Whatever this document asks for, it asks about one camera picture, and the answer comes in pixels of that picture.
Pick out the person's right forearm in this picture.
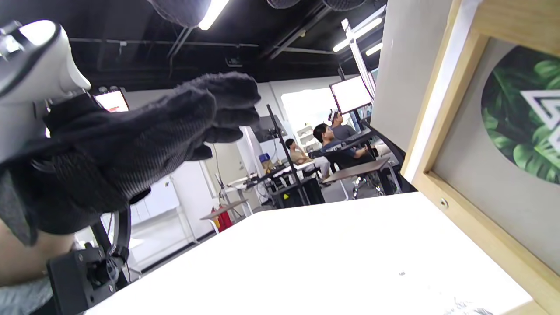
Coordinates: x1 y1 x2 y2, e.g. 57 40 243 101
0 217 76 315

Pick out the black right hand controller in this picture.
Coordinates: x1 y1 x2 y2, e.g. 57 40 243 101
0 20 91 165

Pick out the red fire extinguisher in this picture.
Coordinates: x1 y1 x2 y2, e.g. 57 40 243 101
213 206 232 232

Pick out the black equipment cart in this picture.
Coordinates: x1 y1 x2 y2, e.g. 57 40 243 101
262 175 326 210

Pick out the wooden book rack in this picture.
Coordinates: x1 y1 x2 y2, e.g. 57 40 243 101
400 0 560 315

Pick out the small red-lit screen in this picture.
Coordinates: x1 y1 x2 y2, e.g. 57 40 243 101
94 87 130 112

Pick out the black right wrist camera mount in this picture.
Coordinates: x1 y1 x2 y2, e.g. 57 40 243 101
46 206 132 315

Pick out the person's right hand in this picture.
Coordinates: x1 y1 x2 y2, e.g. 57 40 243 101
0 72 262 245

